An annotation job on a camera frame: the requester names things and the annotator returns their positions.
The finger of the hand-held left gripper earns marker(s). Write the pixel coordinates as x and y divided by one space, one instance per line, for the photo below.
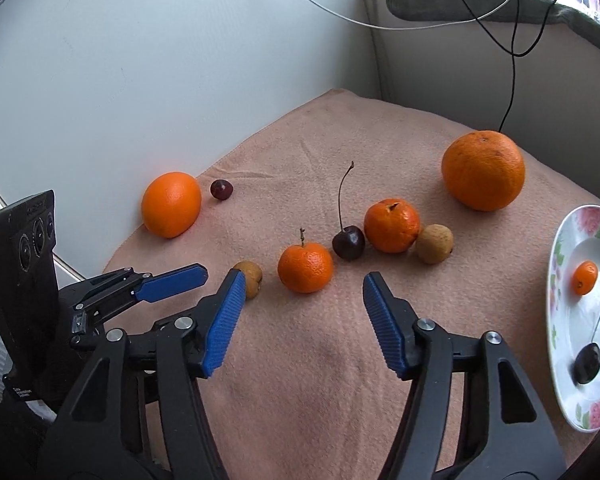
172 282

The peach towel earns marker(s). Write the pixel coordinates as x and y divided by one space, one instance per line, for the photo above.
305 170

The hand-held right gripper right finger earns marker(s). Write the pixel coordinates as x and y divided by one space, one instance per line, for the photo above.
382 325

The dark cherry with straight stem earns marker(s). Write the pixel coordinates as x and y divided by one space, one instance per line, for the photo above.
587 362

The dark cherry with curved stem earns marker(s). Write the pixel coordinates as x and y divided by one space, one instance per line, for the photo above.
348 244

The oval orange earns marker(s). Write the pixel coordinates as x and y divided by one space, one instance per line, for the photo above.
171 205

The small kumquat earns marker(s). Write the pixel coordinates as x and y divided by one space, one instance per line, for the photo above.
585 278

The white floral plate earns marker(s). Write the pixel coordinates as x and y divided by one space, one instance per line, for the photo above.
580 330

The grey-green cloth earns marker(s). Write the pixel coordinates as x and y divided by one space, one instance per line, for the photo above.
430 0

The stemless red cherry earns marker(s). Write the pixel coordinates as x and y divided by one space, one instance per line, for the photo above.
221 190

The brown longan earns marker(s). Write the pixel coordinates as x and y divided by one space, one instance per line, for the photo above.
434 244
252 277

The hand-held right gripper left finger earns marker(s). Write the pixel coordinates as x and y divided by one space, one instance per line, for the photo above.
225 320

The dark rough-skinned mandarin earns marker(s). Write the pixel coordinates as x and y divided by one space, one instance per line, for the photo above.
391 226

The large round orange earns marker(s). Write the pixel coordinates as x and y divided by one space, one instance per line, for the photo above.
482 170

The small smooth mandarin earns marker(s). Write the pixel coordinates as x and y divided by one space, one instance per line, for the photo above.
305 267

